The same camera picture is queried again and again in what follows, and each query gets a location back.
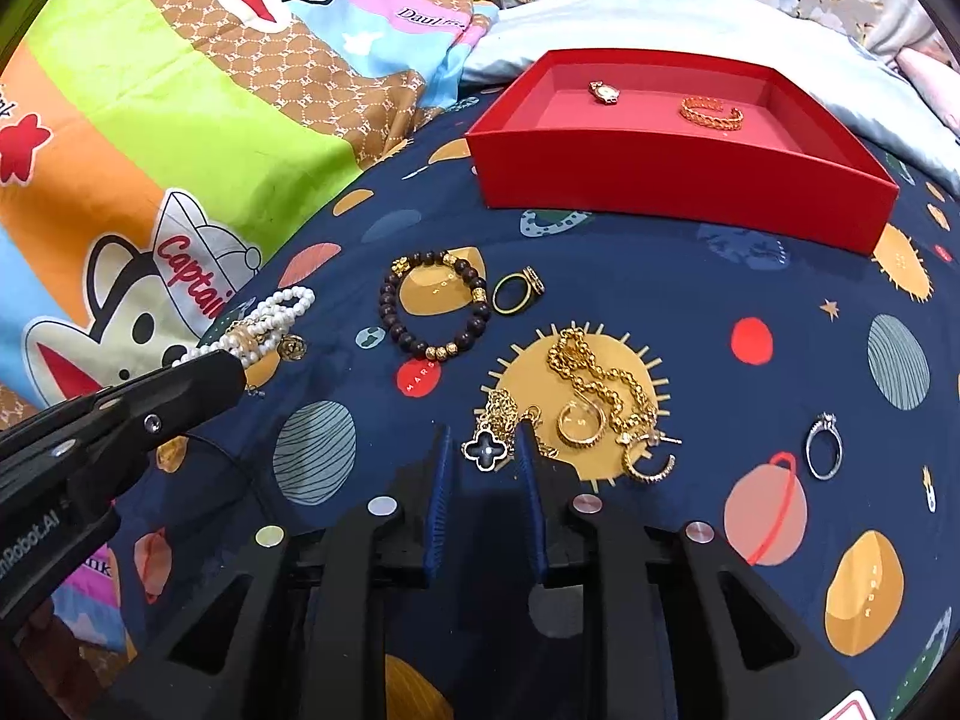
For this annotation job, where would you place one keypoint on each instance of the light blue pillow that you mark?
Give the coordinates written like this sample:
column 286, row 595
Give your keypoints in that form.
column 862, row 82

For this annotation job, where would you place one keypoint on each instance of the gold braided bangle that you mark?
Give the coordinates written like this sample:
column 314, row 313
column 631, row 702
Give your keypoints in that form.
column 711, row 112

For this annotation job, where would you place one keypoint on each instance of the cartoon monkey blanket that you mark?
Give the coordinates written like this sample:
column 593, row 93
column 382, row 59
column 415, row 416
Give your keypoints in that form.
column 150, row 127

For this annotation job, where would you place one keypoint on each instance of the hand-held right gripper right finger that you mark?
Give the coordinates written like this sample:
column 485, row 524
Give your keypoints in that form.
column 532, row 514

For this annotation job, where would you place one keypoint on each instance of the plain gold hoop earring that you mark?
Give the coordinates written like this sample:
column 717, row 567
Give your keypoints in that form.
column 579, row 439

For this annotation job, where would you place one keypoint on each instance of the pink cartoon pillow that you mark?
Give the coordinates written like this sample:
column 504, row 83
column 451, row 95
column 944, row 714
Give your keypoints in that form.
column 934, row 79

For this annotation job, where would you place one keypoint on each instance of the red cardboard box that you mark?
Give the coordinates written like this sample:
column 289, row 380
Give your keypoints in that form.
column 675, row 165

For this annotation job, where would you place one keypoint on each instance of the small gold wristwatch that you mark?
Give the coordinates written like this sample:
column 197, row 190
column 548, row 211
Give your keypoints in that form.
column 604, row 92

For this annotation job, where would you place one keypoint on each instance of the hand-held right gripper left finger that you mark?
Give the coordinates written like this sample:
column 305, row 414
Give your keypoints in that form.
column 439, row 499

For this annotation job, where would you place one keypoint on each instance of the studded gold hoop earring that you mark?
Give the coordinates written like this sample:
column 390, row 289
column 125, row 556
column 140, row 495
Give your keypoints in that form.
column 646, row 474

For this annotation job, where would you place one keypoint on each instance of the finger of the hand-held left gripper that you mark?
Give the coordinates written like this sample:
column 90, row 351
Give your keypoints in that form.
column 142, row 439
column 202, row 379

